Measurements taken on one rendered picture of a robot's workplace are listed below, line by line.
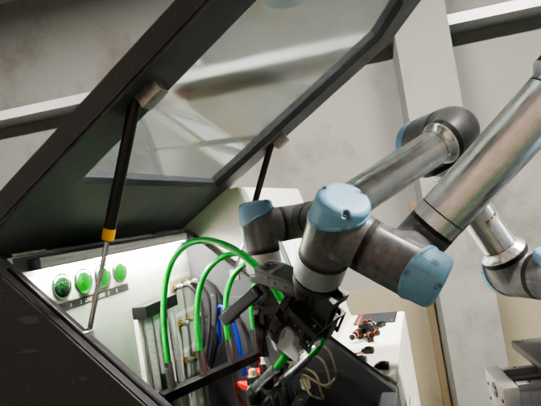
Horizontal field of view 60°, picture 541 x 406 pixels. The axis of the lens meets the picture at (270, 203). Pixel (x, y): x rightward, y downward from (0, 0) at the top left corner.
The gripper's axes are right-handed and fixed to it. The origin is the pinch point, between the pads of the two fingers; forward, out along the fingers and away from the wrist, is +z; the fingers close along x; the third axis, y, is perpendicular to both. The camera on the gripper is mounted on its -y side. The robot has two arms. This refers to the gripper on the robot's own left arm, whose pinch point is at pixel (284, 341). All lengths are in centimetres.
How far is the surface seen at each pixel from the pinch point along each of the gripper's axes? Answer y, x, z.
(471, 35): -95, 247, 11
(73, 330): -18.7, -29.3, -5.4
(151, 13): -257, 124, 42
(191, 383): -16.4, -6.9, 31.1
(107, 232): -22.8, -20.8, -19.0
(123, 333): -31.7, -15.3, 22.6
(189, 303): -40, 9, 39
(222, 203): -53, 28, 19
